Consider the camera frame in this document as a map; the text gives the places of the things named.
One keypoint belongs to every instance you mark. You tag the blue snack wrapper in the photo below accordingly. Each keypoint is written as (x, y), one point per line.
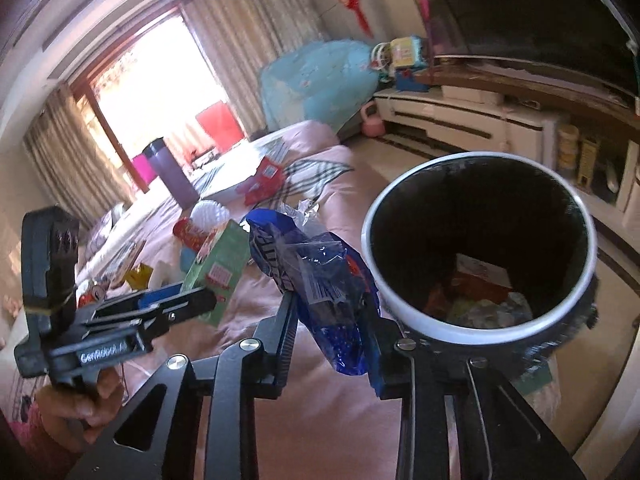
(330, 320)

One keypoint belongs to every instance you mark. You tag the crumpled clear plastic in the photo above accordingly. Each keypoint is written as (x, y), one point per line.
(505, 310)

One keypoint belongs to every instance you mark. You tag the red chair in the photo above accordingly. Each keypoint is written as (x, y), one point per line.
(220, 127)

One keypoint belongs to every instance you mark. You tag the colourful toy box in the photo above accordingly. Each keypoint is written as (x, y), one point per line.
(406, 51)

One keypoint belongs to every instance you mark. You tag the magenta stool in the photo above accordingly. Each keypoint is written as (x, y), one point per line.
(142, 170)

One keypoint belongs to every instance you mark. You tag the yellow jar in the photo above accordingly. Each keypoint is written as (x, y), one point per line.
(568, 147)

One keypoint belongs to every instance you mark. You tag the clear plastic wrapper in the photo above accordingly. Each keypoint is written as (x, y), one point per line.
(300, 212)

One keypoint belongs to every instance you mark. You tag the white ribbed brush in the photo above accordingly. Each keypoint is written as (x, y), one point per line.
(210, 212)

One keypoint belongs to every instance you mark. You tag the red snack packet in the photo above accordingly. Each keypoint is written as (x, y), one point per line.
(190, 232)

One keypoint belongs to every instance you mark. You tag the black television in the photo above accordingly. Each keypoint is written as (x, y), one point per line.
(525, 10)

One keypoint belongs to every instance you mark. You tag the white remote control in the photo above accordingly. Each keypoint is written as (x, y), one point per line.
(612, 177)

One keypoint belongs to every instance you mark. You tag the blue toy crate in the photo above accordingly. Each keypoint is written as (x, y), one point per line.
(411, 80)

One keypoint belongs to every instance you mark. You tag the beige patterned curtain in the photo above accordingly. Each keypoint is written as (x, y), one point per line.
(250, 35)
(70, 160)

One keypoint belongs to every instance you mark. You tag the pink kettlebell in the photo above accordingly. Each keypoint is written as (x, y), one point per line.
(372, 122)

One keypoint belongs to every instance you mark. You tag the green carton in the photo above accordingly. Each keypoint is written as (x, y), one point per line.
(217, 260)

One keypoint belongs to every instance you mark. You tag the yellow packet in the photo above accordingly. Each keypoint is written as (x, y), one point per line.
(139, 276)

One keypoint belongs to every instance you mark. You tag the light blue printed cover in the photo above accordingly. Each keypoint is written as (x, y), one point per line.
(315, 80)

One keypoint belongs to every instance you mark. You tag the black bin with white rim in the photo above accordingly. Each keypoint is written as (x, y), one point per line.
(575, 320)

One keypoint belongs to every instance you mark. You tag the white tissue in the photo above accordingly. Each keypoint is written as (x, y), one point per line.
(165, 276)

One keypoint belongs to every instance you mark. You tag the purple thermos bottle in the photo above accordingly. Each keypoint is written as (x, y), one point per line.
(170, 175)

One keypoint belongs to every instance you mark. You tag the white board book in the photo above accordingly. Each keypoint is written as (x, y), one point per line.
(235, 170)

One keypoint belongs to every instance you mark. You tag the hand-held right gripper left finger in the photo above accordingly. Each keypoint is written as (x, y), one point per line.
(288, 332)

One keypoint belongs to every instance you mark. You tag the white paper card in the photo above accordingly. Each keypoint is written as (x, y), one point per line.
(482, 270)

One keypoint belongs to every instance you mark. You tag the pink stick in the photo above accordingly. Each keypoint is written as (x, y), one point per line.
(425, 5)

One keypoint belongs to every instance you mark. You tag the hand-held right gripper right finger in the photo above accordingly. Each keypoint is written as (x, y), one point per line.
(376, 367)

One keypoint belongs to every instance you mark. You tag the small red packet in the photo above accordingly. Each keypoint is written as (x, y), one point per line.
(265, 180)

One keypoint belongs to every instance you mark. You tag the person's left hand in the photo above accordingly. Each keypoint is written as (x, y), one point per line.
(70, 412)

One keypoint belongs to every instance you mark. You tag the white television cabinet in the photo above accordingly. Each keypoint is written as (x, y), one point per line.
(450, 115)

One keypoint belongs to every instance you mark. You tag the person's left forearm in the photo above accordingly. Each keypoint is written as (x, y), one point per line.
(27, 445)

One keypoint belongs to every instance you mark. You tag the yellow patterned box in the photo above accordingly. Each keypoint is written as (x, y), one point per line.
(588, 162)

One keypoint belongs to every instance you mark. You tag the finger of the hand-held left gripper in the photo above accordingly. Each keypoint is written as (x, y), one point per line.
(192, 305)
(160, 296)

